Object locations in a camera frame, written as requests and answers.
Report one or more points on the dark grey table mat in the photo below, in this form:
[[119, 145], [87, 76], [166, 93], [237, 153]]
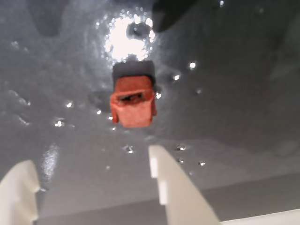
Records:
[[234, 93]]

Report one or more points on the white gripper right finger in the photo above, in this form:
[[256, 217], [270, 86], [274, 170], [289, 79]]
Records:
[[180, 199]]

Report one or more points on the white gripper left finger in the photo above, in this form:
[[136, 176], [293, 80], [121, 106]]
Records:
[[16, 199]]

